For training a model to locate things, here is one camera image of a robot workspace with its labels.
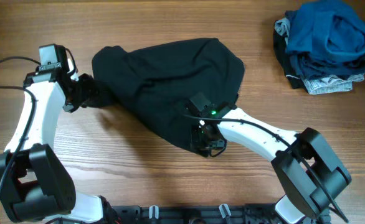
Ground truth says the black t-shirt with logo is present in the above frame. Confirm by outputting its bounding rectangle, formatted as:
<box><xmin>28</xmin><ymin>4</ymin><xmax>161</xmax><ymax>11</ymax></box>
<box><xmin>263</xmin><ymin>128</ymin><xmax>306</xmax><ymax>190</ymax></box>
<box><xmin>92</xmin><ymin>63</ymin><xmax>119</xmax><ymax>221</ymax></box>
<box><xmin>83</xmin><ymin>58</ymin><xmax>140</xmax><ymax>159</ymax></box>
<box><xmin>92</xmin><ymin>38</ymin><xmax>245</xmax><ymax>157</ymax></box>

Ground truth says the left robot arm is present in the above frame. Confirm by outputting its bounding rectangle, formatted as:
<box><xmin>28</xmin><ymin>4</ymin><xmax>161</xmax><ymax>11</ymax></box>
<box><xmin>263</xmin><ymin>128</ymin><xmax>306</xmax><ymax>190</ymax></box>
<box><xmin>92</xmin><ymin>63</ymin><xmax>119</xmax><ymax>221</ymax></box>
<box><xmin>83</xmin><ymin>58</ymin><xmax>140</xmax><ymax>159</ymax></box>
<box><xmin>0</xmin><ymin>44</ymin><xmax>118</xmax><ymax>223</ymax></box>

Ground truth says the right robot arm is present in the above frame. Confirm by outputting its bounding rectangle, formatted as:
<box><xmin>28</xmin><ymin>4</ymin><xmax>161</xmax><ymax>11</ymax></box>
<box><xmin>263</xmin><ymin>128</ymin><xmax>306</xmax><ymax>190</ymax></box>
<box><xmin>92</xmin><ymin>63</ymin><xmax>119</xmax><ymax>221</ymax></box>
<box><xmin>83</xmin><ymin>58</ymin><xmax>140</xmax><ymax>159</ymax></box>
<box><xmin>183</xmin><ymin>93</ymin><xmax>352</xmax><ymax>223</ymax></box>

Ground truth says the black garment under pile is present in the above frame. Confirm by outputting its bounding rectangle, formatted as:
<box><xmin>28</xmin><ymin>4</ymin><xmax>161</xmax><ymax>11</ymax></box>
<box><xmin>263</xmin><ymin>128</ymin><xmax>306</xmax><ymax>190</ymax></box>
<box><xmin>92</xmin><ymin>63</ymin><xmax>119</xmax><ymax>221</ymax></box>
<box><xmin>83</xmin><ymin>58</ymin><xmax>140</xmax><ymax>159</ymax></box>
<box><xmin>273</xmin><ymin>30</ymin><xmax>305</xmax><ymax>90</ymax></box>

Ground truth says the blue crumpled garment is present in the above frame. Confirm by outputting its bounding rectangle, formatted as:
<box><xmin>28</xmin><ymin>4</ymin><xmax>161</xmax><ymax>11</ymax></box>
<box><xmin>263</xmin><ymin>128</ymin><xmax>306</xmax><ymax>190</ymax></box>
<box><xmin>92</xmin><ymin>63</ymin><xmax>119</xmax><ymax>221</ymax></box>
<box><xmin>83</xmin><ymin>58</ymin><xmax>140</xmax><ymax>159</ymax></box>
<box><xmin>285</xmin><ymin>1</ymin><xmax>365</xmax><ymax>80</ymax></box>

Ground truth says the left black cable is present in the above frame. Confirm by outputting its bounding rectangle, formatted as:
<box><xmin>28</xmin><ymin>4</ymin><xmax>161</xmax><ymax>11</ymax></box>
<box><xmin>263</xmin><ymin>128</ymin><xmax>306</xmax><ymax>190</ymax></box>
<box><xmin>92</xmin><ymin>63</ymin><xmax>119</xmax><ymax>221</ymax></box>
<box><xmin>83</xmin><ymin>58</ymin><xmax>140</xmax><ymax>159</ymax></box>
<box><xmin>0</xmin><ymin>56</ymin><xmax>43</xmax><ymax>224</ymax></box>

